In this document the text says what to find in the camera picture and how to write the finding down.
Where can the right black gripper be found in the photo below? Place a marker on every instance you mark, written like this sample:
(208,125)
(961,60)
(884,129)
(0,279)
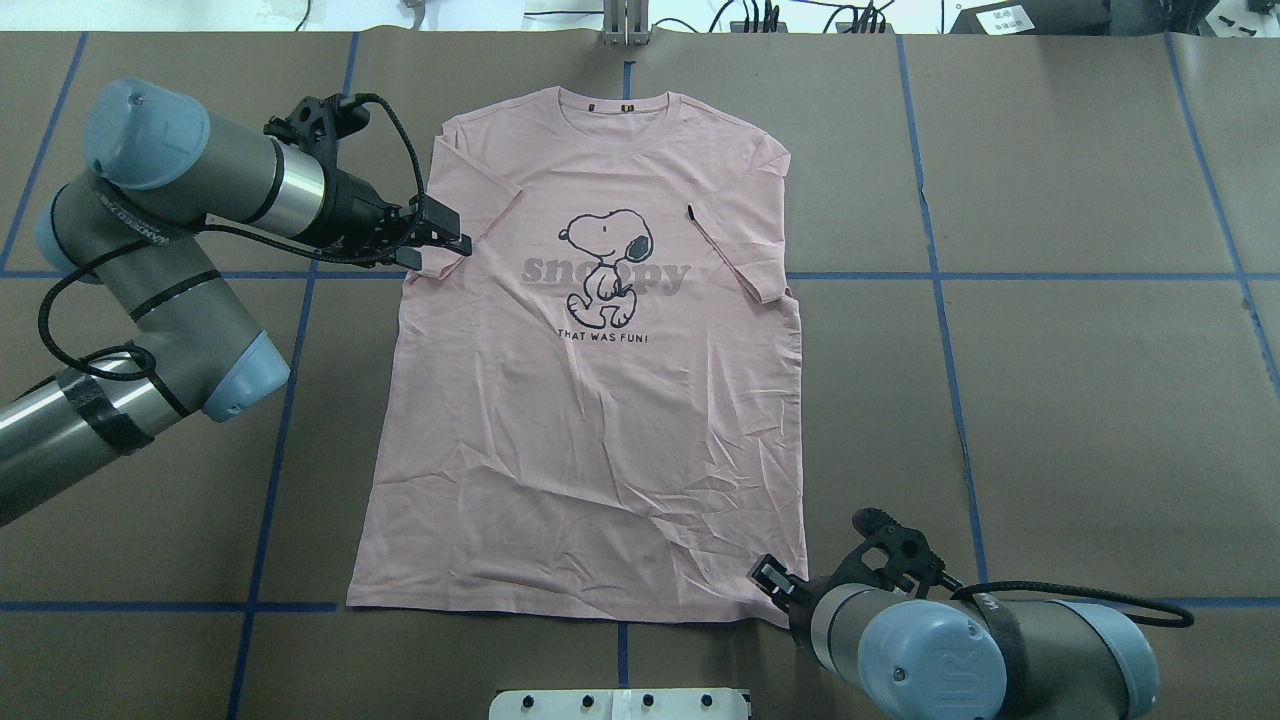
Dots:
(797,603)

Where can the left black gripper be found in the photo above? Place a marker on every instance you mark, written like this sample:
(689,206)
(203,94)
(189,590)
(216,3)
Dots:
(352,211)

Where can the pink Snoopy t-shirt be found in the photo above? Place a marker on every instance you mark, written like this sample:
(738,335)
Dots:
(596,414)

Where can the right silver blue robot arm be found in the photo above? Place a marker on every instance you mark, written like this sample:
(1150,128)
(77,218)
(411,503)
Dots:
(981,658)

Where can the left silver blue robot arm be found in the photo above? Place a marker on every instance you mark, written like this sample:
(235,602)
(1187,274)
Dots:
(145,328)

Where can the black box with label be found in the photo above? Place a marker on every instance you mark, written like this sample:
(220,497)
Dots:
(1056,18)

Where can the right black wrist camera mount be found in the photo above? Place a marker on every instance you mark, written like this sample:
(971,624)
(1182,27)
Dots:
(893,558)

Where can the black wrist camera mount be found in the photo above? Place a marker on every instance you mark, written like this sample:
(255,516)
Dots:
(318,124)
(893,558)

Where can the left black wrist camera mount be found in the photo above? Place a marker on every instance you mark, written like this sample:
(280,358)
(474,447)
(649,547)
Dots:
(318,124)

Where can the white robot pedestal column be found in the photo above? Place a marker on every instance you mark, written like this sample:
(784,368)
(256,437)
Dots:
(624,703)

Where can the aluminium frame post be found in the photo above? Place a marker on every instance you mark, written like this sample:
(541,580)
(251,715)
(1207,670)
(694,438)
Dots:
(626,23)

